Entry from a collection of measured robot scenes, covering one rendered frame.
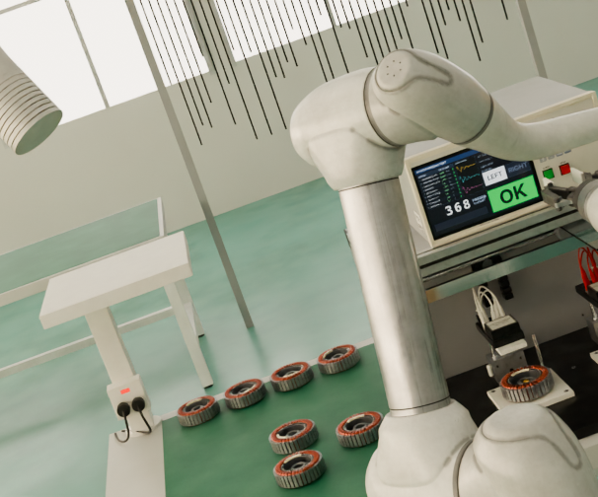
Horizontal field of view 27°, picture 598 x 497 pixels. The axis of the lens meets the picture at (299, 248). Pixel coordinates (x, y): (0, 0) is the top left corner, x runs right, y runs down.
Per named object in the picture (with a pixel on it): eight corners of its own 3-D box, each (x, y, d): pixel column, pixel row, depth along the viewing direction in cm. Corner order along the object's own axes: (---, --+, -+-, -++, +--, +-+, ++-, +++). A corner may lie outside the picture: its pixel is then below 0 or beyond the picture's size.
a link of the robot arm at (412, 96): (495, 68, 194) (427, 89, 203) (424, 18, 182) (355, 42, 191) (490, 144, 189) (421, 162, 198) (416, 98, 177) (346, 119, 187)
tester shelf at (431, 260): (676, 183, 268) (671, 165, 267) (382, 292, 265) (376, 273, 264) (603, 153, 310) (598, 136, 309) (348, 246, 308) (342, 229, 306)
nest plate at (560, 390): (574, 395, 257) (573, 390, 257) (507, 421, 256) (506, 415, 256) (552, 372, 271) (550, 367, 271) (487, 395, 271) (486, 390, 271)
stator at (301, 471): (334, 472, 265) (328, 458, 264) (287, 496, 262) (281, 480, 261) (316, 457, 275) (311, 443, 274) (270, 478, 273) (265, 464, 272)
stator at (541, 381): (561, 390, 258) (557, 375, 257) (512, 409, 258) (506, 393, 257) (545, 373, 269) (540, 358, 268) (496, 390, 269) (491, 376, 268)
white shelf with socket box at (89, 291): (253, 432, 301) (187, 261, 289) (110, 485, 300) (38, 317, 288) (242, 385, 335) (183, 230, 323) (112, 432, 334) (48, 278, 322)
